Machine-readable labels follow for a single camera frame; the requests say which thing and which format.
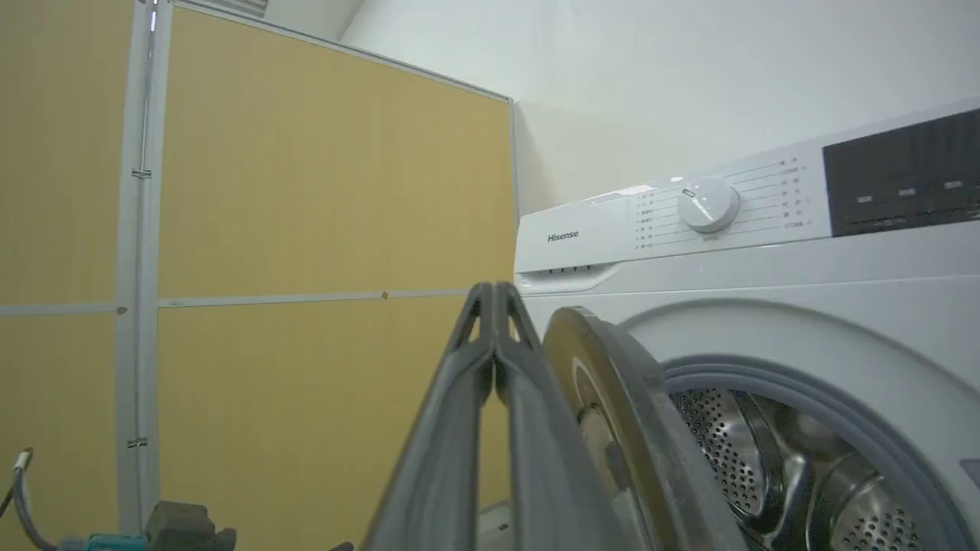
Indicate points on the black washer display panel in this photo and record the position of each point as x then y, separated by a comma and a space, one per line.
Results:
903, 174

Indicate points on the grey rubber door gasket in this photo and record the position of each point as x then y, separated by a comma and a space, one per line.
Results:
865, 436

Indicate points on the round washing machine door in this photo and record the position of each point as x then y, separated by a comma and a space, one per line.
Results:
651, 436

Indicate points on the white Hisense washing machine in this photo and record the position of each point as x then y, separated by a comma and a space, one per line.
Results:
766, 268

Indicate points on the white program selector knob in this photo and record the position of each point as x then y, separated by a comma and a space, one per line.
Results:
708, 205

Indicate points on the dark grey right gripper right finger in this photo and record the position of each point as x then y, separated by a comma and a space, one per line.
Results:
540, 459

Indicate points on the white detergent drawer front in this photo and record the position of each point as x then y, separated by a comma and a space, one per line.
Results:
574, 237

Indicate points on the stainless steel perforated drum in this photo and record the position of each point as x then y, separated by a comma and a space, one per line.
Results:
796, 474

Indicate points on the grey and teal floor device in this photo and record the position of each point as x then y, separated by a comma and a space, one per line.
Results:
157, 529

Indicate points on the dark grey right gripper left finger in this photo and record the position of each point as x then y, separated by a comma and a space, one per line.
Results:
448, 459

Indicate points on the yellow partition panel grey frame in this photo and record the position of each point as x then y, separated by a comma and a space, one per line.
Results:
65, 252
329, 252

